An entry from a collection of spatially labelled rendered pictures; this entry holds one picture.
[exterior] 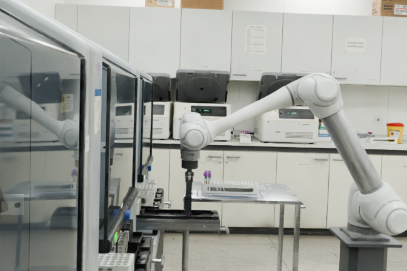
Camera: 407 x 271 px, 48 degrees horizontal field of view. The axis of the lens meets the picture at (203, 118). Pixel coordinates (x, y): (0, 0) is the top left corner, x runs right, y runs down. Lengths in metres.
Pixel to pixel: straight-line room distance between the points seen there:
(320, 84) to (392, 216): 0.61
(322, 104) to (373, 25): 3.18
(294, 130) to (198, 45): 1.26
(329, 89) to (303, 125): 2.60
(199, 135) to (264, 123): 2.61
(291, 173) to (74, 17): 2.62
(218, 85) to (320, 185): 1.40
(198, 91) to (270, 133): 0.88
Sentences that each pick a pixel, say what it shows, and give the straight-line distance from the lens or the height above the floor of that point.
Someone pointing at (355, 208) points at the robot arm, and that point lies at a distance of 2.22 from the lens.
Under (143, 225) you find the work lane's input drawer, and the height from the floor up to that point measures 0.77.
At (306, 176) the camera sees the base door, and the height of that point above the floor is 0.58.
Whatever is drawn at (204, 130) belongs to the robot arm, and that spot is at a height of 1.20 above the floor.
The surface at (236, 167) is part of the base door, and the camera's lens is 4.36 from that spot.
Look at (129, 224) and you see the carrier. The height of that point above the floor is 0.88.
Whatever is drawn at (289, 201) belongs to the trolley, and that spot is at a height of 0.82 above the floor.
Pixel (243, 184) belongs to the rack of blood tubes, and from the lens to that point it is 2.39.
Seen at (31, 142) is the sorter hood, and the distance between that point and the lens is 0.56.
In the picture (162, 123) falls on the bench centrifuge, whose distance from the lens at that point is 4.29.
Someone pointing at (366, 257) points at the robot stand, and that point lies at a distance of 2.28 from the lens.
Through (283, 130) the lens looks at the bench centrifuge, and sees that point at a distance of 4.40.
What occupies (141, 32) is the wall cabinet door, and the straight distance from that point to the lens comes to 4.63.
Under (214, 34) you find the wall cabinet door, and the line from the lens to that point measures 4.61.
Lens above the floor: 1.34
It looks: 3 degrees down
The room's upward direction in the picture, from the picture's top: 2 degrees clockwise
